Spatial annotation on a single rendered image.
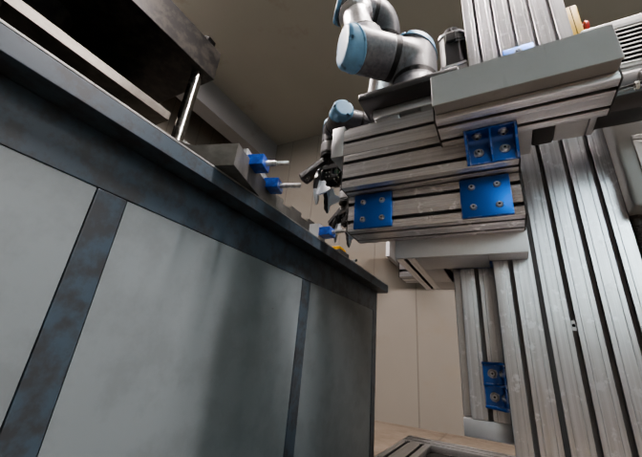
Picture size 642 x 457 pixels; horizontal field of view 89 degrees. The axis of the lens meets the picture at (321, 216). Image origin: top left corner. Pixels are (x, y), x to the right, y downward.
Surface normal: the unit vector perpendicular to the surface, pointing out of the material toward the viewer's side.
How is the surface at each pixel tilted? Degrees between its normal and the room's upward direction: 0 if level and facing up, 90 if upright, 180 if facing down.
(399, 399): 90
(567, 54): 90
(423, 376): 90
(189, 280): 90
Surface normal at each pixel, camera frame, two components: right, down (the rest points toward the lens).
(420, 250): -0.46, -0.38
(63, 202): 0.88, -0.11
